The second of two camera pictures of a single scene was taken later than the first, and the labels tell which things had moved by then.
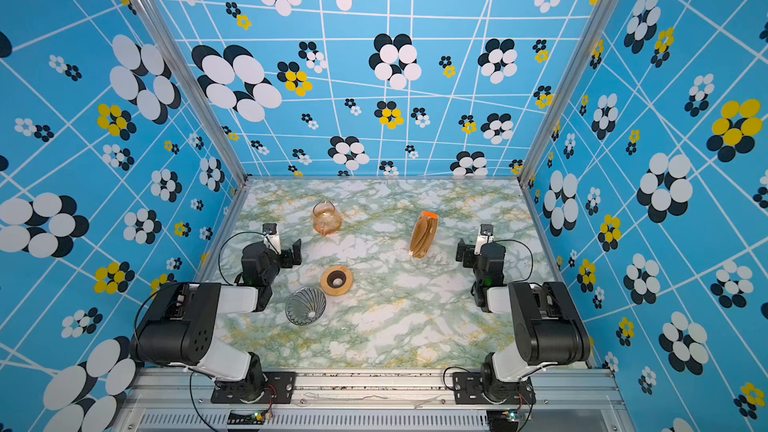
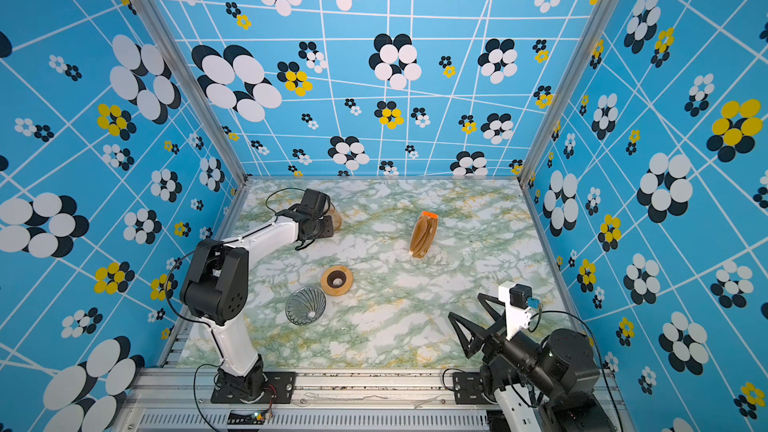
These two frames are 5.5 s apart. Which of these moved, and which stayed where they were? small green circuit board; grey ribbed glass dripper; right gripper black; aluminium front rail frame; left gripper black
Moved: right gripper black; left gripper black
Stayed: aluminium front rail frame; small green circuit board; grey ribbed glass dripper
